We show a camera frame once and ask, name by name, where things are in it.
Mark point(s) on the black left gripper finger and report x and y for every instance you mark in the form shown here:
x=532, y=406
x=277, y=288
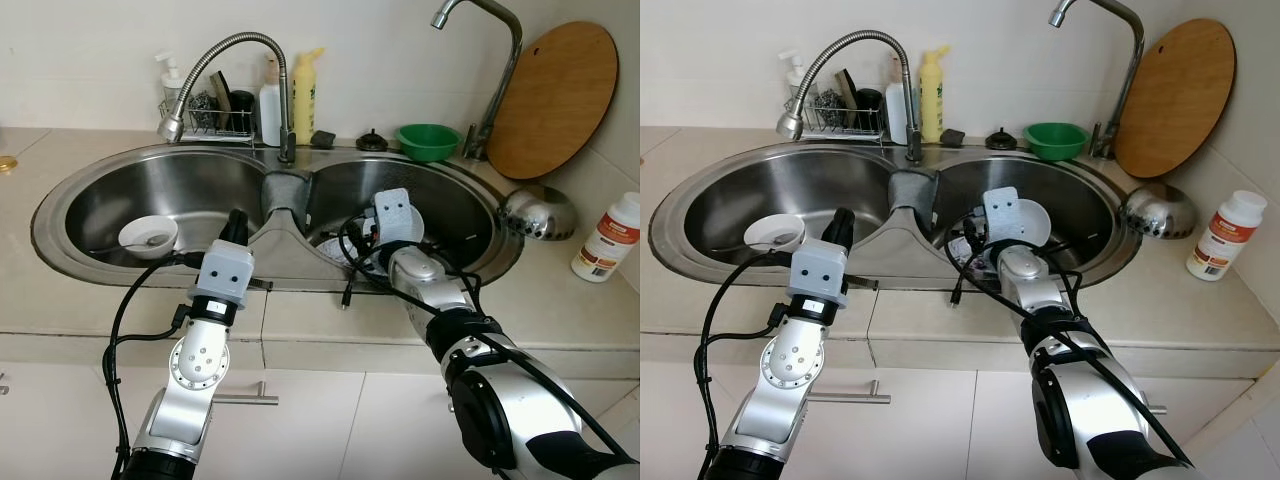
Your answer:
x=849, y=226
x=838, y=226
x=242, y=226
x=230, y=226

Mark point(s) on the white ceramic plate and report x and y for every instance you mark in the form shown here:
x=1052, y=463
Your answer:
x=330, y=248
x=1040, y=228

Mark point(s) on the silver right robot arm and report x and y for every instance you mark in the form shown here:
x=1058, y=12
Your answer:
x=425, y=280
x=1030, y=285

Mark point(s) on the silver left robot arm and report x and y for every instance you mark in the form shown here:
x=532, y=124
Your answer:
x=195, y=365
x=800, y=370

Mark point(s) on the grey dish cloth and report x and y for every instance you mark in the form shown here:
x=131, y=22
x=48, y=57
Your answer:
x=912, y=195
x=285, y=195

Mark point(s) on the metal spoon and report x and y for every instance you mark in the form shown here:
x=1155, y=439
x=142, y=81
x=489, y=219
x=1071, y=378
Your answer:
x=778, y=240
x=152, y=241

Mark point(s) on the white ceramic bowl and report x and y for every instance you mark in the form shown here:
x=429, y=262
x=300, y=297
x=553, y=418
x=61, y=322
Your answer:
x=140, y=240
x=770, y=232

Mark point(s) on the stainless steel double sink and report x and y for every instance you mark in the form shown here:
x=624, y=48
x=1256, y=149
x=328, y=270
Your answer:
x=150, y=190
x=740, y=190

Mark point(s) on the black sink stopper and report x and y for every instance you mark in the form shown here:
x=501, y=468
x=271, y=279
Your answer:
x=1001, y=140
x=372, y=142

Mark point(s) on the small black sponge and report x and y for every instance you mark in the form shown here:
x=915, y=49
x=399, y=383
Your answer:
x=952, y=137
x=323, y=139

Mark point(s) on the flexible spring steel faucet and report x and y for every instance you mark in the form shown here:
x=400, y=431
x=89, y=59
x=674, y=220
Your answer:
x=172, y=127
x=792, y=125

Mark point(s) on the green plastic bowl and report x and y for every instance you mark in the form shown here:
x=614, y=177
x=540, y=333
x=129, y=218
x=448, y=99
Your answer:
x=428, y=142
x=1055, y=142

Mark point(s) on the white plastic bottle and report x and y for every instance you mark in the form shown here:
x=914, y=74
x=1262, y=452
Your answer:
x=897, y=115
x=270, y=115

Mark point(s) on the black round scrubber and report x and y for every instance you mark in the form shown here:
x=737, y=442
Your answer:
x=242, y=108
x=868, y=105

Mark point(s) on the steel wool scrubber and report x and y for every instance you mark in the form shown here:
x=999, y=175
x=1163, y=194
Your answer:
x=828, y=108
x=203, y=108

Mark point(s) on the yellow dish soap bottle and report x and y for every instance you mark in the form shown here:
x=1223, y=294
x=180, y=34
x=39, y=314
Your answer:
x=305, y=100
x=932, y=100

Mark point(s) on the clear pump dispenser bottle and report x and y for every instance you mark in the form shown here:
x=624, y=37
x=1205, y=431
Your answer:
x=795, y=88
x=170, y=88

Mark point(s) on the beige cabinet door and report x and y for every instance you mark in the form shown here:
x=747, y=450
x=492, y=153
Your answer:
x=1000, y=430
x=400, y=430
x=60, y=430
x=680, y=430

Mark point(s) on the tall gooseneck steel faucet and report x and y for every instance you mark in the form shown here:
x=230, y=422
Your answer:
x=1126, y=85
x=502, y=85

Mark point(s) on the small gold object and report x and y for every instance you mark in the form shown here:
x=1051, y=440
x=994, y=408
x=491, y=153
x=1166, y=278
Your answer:
x=6, y=163

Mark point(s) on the white bottle red label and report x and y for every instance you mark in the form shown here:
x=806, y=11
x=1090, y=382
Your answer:
x=605, y=245
x=1225, y=240

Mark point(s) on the round wooden cutting board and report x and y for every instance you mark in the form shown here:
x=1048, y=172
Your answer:
x=555, y=100
x=1175, y=100

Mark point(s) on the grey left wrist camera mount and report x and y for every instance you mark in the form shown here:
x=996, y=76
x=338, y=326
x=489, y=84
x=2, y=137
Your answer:
x=820, y=272
x=222, y=272

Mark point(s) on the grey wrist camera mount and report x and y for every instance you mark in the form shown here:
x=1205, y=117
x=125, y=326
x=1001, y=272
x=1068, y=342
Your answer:
x=222, y=272
x=398, y=215
x=820, y=272
x=1005, y=215

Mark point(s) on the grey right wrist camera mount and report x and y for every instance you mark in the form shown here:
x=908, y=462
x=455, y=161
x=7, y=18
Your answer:
x=398, y=215
x=1005, y=215

